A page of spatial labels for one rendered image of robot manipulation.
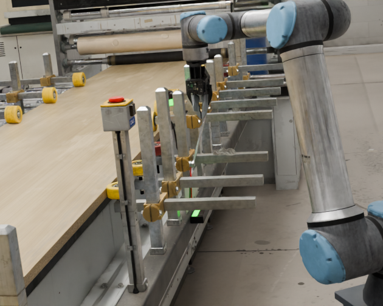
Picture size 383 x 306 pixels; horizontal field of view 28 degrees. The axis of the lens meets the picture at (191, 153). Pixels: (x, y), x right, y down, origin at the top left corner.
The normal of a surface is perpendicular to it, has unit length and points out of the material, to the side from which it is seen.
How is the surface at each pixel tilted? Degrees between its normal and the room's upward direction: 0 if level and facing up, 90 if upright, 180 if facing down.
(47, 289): 90
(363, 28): 90
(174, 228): 0
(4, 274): 90
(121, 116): 90
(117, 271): 0
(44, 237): 0
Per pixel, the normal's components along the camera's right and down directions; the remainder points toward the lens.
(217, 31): 0.32, 0.22
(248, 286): -0.09, -0.97
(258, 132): -0.18, 0.26
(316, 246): -0.89, 0.26
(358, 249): 0.36, -0.08
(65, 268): 0.98, -0.04
